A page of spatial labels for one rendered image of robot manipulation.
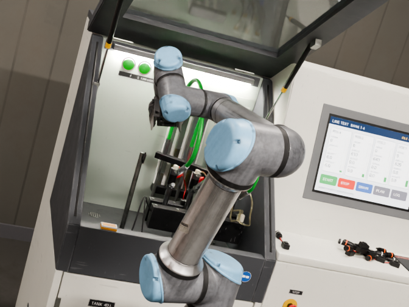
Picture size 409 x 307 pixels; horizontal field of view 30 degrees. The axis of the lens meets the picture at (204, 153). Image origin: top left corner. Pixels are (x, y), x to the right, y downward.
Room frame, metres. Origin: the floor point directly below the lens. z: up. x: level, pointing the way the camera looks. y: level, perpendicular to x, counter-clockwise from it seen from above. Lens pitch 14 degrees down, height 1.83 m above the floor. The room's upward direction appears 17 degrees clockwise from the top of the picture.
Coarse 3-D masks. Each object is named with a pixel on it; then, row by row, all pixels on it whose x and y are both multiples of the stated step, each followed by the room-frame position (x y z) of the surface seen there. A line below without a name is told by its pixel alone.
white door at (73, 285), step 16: (64, 272) 2.18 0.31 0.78; (64, 288) 2.18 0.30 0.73; (80, 288) 2.20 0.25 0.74; (96, 288) 2.21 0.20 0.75; (112, 288) 2.23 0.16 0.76; (128, 288) 2.24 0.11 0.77; (64, 304) 2.19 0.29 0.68; (80, 304) 2.20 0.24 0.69; (96, 304) 2.22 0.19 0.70; (112, 304) 2.23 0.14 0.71; (128, 304) 2.25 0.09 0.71; (144, 304) 2.26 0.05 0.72; (160, 304) 2.28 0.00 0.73; (176, 304) 2.29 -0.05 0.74; (240, 304) 2.36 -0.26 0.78
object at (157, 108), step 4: (156, 96) 2.08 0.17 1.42; (156, 100) 2.14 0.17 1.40; (156, 104) 2.13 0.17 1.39; (156, 108) 2.11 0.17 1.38; (160, 108) 2.07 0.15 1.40; (156, 112) 2.12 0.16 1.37; (160, 112) 2.08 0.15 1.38; (156, 116) 2.10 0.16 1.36; (160, 116) 2.10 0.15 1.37; (160, 120) 2.10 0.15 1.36; (164, 120) 2.11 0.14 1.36; (160, 124) 2.13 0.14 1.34; (164, 124) 2.12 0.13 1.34; (168, 124) 2.12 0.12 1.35; (172, 124) 2.12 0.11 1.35; (176, 124) 2.13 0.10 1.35
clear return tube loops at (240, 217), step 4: (252, 200) 2.51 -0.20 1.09; (252, 204) 2.50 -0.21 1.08; (232, 208) 2.48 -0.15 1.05; (252, 208) 2.50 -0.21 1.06; (240, 212) 2.56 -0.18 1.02; (240, 216) 2.57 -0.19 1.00; (244, 216) 2.57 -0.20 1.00; (232, 220) 2.49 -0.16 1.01; (236, 220) 2.51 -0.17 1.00; (240, 220) 2.57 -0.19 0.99; (244, 224) 2.51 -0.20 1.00; (248, 224) 2.50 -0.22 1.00
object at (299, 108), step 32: (288, 96) 2.70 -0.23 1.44; (320, 96) 2.74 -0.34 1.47; (352, 96) 2.78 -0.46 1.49; (384, 96) 2.83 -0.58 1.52; (288, 192) 2.65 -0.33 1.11; (288, 224) 2.63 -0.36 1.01; (320, 224) 2.67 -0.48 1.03; (352, 224) 2.71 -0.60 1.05; (384, 224) 2.76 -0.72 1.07; (288, 288) 2.40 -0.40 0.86; (320, 288) 2.44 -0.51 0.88; (352, 288) 2.47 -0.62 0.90; (384, 288) 2.51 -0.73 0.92
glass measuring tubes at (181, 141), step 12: (192, 120) 2.81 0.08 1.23; (204, 120) 2.80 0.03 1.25; (168, 132) 2.78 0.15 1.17; (180, 132) 2.78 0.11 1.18; (192, 132) 2.79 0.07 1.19; (204, 132) 2.82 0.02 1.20; (180, 144) 2.78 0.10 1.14; (180, 156) 2.80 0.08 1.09; (156, 168) 2.79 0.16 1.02; (168, 168) 2.79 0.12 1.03; (156, 192) 2.76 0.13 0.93; (180, 192) 2.79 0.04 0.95
